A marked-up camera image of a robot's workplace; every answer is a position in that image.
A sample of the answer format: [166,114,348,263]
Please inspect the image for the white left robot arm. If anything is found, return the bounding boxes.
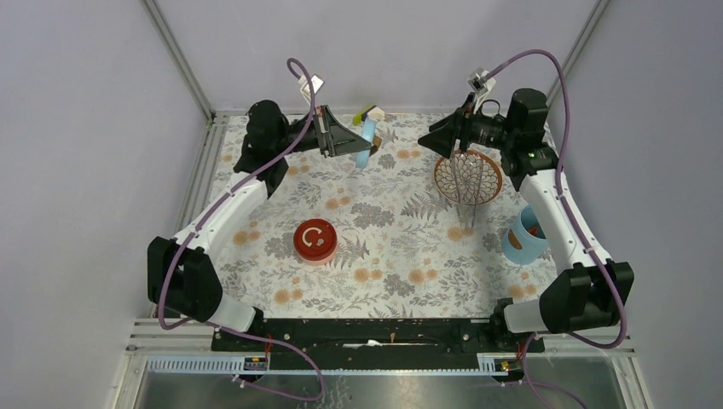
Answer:
[147,100,382,350]

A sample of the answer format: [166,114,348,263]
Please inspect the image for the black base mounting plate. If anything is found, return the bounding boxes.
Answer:
[211,318,545,372]

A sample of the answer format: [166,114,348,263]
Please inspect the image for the floral patterned tablecloth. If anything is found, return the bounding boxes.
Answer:
[216,113,557,318]

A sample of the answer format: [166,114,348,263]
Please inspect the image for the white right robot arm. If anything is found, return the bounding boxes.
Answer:
[418,88,634,351]

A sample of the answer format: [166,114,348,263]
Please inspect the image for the patterned ceramic plate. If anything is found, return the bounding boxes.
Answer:
[433,150,503,206]

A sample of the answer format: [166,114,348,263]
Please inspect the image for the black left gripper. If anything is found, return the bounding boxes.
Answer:
[274,105,371,157]

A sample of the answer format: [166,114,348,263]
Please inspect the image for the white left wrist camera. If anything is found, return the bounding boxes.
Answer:
[298,74,325,103]

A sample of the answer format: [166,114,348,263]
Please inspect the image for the clear plastic tongs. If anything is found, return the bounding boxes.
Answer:
[450,151,483,230]

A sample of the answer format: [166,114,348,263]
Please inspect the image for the small toy house block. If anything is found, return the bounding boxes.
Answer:
[352,105,385,125]

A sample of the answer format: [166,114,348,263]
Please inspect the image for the red round lid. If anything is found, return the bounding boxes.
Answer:
[293,219,338,257]

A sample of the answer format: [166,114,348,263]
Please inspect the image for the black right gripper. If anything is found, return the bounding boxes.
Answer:
[416,93,516,160]

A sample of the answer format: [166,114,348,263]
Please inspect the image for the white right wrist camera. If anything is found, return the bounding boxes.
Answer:
[468,67,496,112]

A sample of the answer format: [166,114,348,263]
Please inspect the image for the light blue cup container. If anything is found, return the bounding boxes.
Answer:
[500,206,549,265]

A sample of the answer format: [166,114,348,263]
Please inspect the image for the light blue round lid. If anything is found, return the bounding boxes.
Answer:
[355,118,377,169]

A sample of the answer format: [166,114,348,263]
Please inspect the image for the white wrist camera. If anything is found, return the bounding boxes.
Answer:
[468,67,496,112]
[298,74,325,103]

